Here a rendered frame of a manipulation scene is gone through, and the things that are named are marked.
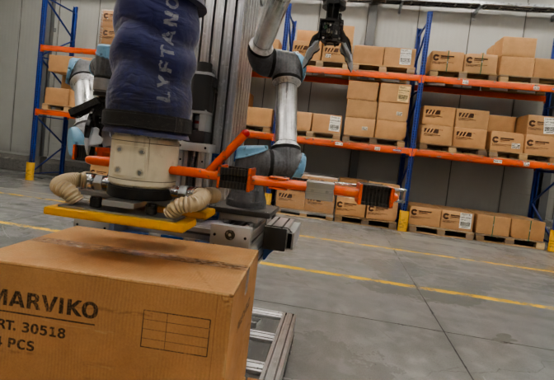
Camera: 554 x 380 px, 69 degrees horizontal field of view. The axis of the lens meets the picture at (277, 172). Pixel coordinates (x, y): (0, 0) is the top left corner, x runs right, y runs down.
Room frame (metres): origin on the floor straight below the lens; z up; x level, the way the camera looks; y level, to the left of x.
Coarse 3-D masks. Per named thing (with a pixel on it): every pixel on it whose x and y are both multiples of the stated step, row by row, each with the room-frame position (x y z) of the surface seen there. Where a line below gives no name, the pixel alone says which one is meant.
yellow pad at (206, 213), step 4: (160, 204) 1.11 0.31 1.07; (160, 208) 1.09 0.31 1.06; (164, 208) 1.09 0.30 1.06; (204, 208) 1.15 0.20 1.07; (208, 208) 1.17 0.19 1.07; (160, 212) 1.09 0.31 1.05; (188, 212) 1.09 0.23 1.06; (192, 212) 1.09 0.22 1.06; (196, 212) 1.09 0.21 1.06; (200, 212) 1.09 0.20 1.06; (204, 212) 1.09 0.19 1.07; (208, 212) 1.10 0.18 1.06; (212, 212) 1.14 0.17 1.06; (188, 216) 1.09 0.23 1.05; (192, 216) 1.08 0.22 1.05; (196, 216) 1.08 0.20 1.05; (200, 216) 1.08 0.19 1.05; (204, 216) 1.08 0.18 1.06; (208, 216) 1.10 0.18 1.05
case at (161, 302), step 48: (48, 240) 1.07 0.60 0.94; (96, 240) 1.13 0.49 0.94; (144, 240) 1.19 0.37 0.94; (0, 288) 0.87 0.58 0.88; (48, 288) 0.86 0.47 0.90; (96, 288) 0.85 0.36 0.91; (144, 288) 0.84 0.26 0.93; (192, 288) 0.84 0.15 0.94; (240, 288) 0.91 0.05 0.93; (0, 336) 0.87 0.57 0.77; (48, 336) 0.86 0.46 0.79; (96, 336) 0.85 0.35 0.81; (144, 336) 0.84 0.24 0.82; (192, 336) 0.83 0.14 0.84; (240, 336) 1.01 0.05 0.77
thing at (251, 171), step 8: (224, 168) 0.98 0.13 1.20; (232, 168) 0.98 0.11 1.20; (240, 168) 1.07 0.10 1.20; (248, 168) 1.07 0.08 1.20; (224, 176) 0.99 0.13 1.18; (232, 176) 0.99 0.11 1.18; (240, 176) 0.99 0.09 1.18; (248, 176) 0.98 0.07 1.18; (224, 184) 0.98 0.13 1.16; (232, 184) 0.98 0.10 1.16; (240, 184) 0.98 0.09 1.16; (248, 184) 0.98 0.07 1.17
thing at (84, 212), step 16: (48, 208) 0.92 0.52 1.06; (64, 208) 0.93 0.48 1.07; (80, 208) 0.93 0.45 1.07; (96, 208) 0.95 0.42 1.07; (112, 208) 0.97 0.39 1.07; (128, 224) 0.90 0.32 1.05; (144, 224) 0.90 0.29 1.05; (160, 224) 0.90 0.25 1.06; (176, 224) 0.90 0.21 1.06; (192, 224) 0.96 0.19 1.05
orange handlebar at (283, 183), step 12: (96, 156) 1.08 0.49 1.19; (108, 156) 1.32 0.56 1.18; (180, 168) 1.01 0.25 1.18; (192, 168) 1.02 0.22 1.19; (252, 180) 0.99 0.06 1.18; (264, 180) 0.99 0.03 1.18; (276, 180) 0.99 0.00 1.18; (288, 180) 0.99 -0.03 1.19; (336, 192) 0.98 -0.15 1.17; (348, 192) 0.97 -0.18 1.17
